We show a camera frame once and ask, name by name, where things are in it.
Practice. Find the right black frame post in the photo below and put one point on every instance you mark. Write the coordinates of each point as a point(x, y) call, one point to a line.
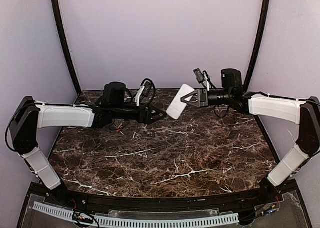
point(257, 43)

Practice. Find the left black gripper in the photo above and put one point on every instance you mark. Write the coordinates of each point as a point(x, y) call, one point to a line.
point(145, 115)

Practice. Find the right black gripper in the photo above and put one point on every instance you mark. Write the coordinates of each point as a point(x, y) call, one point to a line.
point(201, 98)

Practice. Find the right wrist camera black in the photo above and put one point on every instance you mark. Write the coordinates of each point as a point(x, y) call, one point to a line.
point(199, 75)

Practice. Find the white remote control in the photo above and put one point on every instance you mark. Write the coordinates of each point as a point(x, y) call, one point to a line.
point(176, 107)

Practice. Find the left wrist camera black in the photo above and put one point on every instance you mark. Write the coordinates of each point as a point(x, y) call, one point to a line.
point(146, 87)

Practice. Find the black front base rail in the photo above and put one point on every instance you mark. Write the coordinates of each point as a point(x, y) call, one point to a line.
point(285, 209)

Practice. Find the left black frame post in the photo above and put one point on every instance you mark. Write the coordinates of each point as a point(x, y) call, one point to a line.
point(65, 46)

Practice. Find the black frame post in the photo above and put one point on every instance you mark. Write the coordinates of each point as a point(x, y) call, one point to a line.
point(65, 46)
point(257, 43)

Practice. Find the white slotted cable duct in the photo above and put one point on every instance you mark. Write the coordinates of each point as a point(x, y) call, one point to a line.
point(117, 218)

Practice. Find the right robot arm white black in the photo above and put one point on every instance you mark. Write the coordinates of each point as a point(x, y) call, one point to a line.
point(303, 112)

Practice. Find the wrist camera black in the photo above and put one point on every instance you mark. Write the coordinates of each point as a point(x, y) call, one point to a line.
point(146, 87)
point(199, 75)

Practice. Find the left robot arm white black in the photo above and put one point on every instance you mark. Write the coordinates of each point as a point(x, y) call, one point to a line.
point(32, 115)

